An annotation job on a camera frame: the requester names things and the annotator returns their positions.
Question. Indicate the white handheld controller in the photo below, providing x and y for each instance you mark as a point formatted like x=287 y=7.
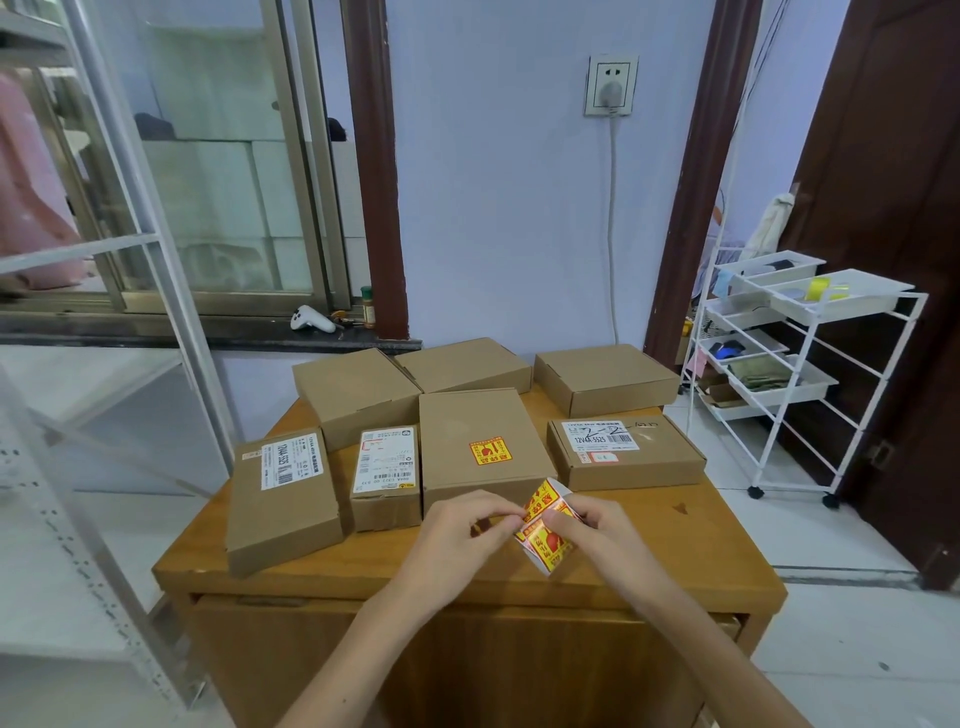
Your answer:
x=309 y=318

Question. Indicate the plain brown cardboard box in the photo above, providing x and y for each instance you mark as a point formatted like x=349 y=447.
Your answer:
x=604 y=379
x=465 y=364
x=352 y=397

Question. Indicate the cardboard box with yellow sticker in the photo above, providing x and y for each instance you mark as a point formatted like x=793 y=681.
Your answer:
x=461 y=431

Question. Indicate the grey metal shelf rack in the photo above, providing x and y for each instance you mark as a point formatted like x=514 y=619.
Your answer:
x=75 y=253

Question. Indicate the white hanging cloth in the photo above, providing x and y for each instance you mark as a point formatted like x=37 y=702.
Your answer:
x=769 y=221

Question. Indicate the olive green folded cloth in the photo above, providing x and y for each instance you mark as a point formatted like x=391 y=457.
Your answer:
x=761 y=371

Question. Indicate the dark brown wooden post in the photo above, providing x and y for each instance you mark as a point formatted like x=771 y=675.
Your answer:
x=375 y=150

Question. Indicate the yellow red sticker sheet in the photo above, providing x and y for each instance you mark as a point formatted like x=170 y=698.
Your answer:
x=546 y=546

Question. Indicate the blue black item in tray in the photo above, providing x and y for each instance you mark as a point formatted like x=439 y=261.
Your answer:
x=725 y=349

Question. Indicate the wooden cabinet table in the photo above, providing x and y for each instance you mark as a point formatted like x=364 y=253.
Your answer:
x=465 y=645

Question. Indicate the person's right forearm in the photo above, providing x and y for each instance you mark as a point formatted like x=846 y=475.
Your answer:
x=697 y=660

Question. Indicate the person's left forearm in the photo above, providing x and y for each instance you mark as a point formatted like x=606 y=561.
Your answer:
x=367 y=652

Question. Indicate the person's left thumb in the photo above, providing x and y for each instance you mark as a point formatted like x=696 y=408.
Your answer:
x=504 y=521

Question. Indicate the person's right thumb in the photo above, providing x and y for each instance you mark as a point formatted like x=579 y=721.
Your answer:
x=559 y=517

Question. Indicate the person's right hand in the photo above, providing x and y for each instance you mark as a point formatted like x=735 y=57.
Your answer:
x=600 y=544

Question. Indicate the long cardboard box, white label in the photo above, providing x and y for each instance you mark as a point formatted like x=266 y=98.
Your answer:
x=279 y=529

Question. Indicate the dark stone window sill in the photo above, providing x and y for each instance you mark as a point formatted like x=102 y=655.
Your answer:
x=150 y=330

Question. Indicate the metal door latch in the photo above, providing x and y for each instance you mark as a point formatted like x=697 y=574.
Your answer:
x=883 y=453

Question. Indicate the person's left hand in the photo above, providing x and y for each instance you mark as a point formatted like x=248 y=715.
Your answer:
x=454 y=536

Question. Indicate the flat cardboard box, handwritten label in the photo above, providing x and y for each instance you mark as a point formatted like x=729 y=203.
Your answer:
x=664 y=454

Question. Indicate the dark brown door frame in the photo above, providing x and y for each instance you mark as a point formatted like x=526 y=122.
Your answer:
x=697 y=187

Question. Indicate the dark brown wooden door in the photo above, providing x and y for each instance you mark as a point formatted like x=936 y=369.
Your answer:
x=885 y=187

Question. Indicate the white plug adapter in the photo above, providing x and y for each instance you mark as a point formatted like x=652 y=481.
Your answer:
x=611 y=95

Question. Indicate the small cardboard box, white label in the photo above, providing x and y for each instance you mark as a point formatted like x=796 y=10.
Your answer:
x=384 y=511

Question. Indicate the pink cloth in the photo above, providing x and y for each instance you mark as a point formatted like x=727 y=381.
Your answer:
x=30 y=195

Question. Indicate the yellow tape roll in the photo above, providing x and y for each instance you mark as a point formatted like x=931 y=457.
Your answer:
x=817 y=286

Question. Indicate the white wall socket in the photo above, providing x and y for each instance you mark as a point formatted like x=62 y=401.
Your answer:
x=592 y=67

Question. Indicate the light blue cloth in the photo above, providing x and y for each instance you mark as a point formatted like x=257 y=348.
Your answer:
x=722 y=286

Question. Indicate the metal sliding window frame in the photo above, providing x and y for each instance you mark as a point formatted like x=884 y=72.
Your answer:
x=296 y=150

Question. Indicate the small green-capped bottle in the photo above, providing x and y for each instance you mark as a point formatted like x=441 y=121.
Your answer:
x=367 y=307

